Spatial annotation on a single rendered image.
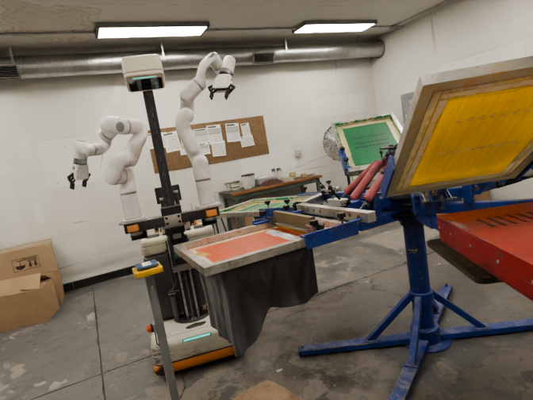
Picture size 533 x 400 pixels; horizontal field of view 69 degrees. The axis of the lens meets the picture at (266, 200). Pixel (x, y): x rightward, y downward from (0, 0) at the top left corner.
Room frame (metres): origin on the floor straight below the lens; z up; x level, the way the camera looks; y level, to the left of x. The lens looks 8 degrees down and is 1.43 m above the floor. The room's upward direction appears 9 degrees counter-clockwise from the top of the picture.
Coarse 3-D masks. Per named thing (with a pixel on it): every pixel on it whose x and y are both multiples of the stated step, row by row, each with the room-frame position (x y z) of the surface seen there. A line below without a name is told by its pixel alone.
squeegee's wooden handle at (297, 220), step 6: (276, 210) 2.20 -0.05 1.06; (276, 216) 2.17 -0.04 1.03; (282, 216) 2.10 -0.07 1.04; (288, 216) 2.04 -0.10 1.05; (294, 216) 1.98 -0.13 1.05; (300, 216) 1.93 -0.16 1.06; (306, 216) 1.88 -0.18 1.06; (312, 216) 1.86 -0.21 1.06; (282, 222) 2.11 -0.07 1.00; (288, 222) 2.05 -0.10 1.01; (294, 222) 1.99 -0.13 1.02; (300, 222) 1.93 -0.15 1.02; (306, 222) 1.88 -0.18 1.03; (306, 228) 1.88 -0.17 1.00
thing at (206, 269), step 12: (240, 228) 2.21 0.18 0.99; (252, 228) 2.20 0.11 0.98; (264, 228) 2.23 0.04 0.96; (192, 240) 2.08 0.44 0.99; (204, 240) 2.08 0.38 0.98; (216, 240) 2.11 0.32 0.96; (300, 240) 1.71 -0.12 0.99; (180, 252) 1.90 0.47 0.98; (192, 252) 1.81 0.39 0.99; (252, 252) 1.63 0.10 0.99; (264, 252) 1.63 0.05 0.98; (276, 252) 1.65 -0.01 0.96; (192, 264) 1.70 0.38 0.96; (204, 264) 1.56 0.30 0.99; (216, 264) 1.54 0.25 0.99; (228, 264) 1.56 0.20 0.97; (240, 264) 1.58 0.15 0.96
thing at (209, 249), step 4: (280, 228) 2.19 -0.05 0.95; (264, 232) 2.16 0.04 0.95; (284, 232) 2.08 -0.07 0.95; (288, 232) 2.06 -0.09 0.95; (292, 232) 2.04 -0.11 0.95; (248, 236) 2.12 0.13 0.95; (252, 236) 2.11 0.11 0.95; (272, 236) 2.03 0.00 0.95; (276, 236) 2.01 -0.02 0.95; (232, 240) 2.07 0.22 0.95; (236, 240) 2.05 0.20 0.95; (216, 244) 2.04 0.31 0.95; (220, 244) 2.02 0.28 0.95; (200, 248) 2.01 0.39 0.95; (204, 248) 1.99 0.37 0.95; (208, 248) 1.98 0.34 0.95; (212, 248) 1.96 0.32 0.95; (208, 252) 1.89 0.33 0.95; (212, 252) 1.88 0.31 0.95; (216, 252) 1.87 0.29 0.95; (220, 252) 1.85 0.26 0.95
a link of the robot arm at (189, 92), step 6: (192, 84) 2.32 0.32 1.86; (186, 90) 2.31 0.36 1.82; (192, 90) 2.32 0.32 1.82; (198, 90) 2.34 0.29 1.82; (180, 96) 2.33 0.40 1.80; (186, 96) 2.31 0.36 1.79; (192, 96) 2.33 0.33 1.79; (180, 102) 2.42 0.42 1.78; (186, 102) 2.35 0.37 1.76; (192, 102) 2.43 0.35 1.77; (180, 108) 2.42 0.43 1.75; (192, 108) 2.43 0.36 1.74
